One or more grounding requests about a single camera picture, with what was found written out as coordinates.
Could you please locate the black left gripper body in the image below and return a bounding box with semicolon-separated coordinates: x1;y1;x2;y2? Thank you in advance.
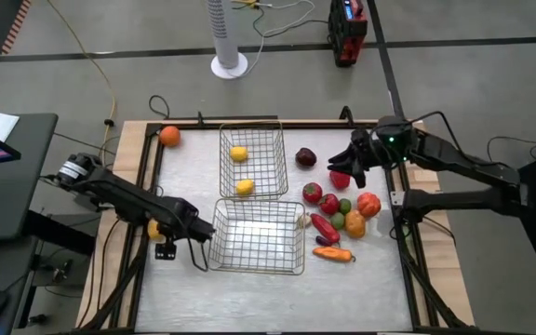
159;197;202;243

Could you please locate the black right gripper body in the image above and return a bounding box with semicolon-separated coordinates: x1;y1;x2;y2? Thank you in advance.
350;115;416;167

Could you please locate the red bell pepper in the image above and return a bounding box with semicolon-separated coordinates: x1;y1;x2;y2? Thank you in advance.
328;169;352;191

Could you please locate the orange-red persimmon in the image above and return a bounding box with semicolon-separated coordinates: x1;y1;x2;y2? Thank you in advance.
356;192;382;220

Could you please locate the dark purple round fruit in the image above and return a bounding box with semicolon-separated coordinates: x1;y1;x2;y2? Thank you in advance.
294;147;318;168

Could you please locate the red fruit with green top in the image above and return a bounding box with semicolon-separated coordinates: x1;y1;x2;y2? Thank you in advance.
301;181;324;205
318;193;341;216

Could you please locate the orange fruit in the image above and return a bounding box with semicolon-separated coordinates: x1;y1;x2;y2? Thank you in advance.
158;125;181;148

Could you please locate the yellow orange mango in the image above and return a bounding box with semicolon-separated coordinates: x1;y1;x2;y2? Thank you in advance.
146;218;167;244

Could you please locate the long red chili pepper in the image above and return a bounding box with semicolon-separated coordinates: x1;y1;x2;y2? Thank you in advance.
309;213;342;246

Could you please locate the orange carrot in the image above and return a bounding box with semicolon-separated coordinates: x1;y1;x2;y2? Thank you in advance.
312;246;356;263

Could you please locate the silver work surface sheet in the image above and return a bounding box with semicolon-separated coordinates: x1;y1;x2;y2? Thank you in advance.
135;127;413;332

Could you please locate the black metal bar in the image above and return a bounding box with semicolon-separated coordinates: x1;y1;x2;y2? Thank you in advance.
164;114;279;122

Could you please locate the red black power station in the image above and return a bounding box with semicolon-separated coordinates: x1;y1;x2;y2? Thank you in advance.
327;0;369;68

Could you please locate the black desk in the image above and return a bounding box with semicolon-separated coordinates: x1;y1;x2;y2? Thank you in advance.
0;113;59;335

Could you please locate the white tower fan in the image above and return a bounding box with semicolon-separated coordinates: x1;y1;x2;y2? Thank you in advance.
204;0;249;80

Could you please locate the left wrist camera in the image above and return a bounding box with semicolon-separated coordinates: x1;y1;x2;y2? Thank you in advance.
154;240;178;261

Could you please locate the black aluminium table frame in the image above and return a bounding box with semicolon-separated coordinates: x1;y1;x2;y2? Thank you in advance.
79;119;474;335

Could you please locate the large wire basket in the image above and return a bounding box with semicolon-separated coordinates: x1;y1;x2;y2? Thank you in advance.
208;198;307;276

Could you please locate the small wire basket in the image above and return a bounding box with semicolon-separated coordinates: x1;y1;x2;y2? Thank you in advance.
218;120;289;202

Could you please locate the black looped cable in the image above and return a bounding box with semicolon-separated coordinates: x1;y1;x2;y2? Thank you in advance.
148;94;171;120

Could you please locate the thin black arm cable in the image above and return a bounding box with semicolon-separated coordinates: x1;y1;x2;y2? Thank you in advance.
486;135;536;162

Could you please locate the yellow floor cable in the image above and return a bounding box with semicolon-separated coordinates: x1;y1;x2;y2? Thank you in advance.
46;0;118;154

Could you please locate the white floor cable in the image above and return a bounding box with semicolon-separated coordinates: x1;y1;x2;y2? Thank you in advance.
230;0;318;78

